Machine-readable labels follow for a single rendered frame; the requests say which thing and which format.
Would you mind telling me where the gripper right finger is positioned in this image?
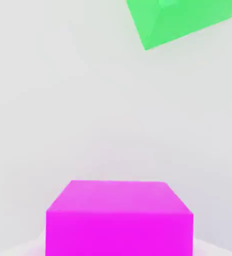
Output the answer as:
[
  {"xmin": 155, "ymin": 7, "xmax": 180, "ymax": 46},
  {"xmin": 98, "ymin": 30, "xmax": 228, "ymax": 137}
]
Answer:
[{"xmin": 193, "ymin": 237, "xmax": 232, "ymax": 256}]

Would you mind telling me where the small magenta cube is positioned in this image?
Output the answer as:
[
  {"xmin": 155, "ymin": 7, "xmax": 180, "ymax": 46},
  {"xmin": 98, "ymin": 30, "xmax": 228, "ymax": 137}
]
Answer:
[{"xmin": 45, "ymin": 179, "xmax": 195, "ymax": 256}]

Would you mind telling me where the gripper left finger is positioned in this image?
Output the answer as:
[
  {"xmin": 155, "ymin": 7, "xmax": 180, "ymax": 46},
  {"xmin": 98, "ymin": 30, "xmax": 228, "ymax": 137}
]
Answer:
[{"xmin": 0, "ymin": 229, "xmax": 47, "ymax": 256}]

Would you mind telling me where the small green cube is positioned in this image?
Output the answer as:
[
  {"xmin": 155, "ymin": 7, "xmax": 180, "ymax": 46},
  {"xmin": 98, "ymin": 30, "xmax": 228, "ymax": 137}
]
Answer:
[{"xmin": 125, "ymin": 0, "xmax": 232, "ymax": 51}]

